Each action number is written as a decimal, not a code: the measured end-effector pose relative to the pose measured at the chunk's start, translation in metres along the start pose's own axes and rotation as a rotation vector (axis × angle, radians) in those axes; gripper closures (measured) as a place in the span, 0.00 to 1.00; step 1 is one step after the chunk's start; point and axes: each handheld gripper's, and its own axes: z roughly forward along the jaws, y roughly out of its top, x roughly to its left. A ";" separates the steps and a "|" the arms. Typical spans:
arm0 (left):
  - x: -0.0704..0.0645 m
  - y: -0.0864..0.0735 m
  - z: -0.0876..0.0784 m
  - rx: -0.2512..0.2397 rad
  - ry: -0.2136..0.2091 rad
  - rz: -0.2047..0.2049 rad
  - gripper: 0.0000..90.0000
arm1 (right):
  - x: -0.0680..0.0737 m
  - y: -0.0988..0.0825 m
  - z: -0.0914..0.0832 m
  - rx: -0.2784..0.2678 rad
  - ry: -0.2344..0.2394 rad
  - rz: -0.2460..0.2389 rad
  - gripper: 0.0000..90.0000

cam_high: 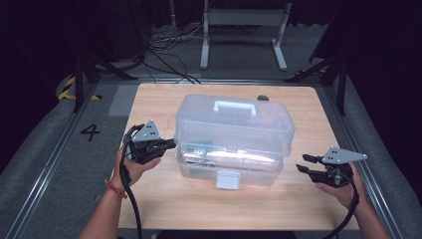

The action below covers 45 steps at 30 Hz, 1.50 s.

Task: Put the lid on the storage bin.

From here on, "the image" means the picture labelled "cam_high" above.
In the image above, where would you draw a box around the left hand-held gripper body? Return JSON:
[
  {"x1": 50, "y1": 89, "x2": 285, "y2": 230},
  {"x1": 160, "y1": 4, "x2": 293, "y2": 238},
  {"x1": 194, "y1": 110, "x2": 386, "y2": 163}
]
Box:
[{"x1": 123, "y1": 119, "x2": 167, "y2": 165}]

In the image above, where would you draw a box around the black metal stand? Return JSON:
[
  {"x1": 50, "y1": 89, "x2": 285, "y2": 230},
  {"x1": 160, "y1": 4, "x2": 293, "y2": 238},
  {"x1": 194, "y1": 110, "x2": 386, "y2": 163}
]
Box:
[
  {"x1": 284, "y1": 54, "x2": 350, "y2": 117},
  {"x1": 73, "y1": 51, "x2": 139, "y2": 114}
]

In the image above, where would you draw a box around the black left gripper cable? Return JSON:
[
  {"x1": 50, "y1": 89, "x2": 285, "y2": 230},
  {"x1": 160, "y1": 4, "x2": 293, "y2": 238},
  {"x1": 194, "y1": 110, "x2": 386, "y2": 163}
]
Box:
[{"x1": 118, "y1": 123, "x2": 144, "y2": 239}]

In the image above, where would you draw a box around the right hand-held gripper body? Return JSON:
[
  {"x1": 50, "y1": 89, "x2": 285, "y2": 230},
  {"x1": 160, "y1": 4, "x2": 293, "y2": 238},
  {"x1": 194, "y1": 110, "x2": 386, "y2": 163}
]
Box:
[{"x1": 310, "y1": 146, "x2": 368, "y2": 189}]

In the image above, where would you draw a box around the person's left hand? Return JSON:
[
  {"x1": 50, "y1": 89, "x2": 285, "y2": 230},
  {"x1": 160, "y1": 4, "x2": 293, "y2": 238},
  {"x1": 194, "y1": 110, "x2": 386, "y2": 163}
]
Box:
[{"x1": 110, "y1": 145, "x2": 162, "y2": 195}]

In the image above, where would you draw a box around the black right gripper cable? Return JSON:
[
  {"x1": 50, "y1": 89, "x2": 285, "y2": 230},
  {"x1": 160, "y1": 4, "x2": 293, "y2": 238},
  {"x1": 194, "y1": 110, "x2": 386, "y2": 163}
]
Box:
[{"x1": 322, "y1": 175, "x2": 361, "y2": 239}]

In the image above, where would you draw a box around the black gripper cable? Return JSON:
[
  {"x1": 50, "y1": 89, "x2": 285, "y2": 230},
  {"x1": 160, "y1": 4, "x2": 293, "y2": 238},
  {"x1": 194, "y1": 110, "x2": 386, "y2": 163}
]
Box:
[
  {"x1": 322, "y1": 175, "x2": 361, "y2": 239},
  {"x1": 118, "y1": 123, "x2": 144, "y2": 239}
]

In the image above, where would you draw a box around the white metal stand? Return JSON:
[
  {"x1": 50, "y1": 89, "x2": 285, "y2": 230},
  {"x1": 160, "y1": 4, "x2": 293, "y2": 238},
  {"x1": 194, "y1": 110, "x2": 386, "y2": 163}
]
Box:
[{"x1": 199, "y1": 0, "x2": 293, "y2": 72}]

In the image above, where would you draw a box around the clear plastic storage box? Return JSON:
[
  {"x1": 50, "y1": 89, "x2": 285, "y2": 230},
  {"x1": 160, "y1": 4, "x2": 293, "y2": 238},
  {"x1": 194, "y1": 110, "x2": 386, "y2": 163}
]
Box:
[{"x1": 174, "y1": 93, "x2": 297, "y2": 191}]

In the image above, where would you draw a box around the red string bracelet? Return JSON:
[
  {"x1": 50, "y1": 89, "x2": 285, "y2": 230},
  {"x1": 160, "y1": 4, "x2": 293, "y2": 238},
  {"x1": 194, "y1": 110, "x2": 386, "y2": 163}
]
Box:
[{"x1": 105, "y1": 178, "x2": 128, "y2": 200}]

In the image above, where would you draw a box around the person's right hand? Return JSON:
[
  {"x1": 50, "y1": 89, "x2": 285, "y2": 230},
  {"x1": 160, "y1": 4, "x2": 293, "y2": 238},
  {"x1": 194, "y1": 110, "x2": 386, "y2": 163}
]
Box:
[{"x1": 315, "y1": 162, "x2": 368, "y2": 211}]

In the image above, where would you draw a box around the bundle of black floor cables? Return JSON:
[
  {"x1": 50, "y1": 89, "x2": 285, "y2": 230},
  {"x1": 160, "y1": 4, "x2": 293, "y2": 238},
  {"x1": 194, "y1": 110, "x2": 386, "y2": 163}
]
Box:
[{"x1": 140, "y1": 24, "x2": 207, "y2": 85}]

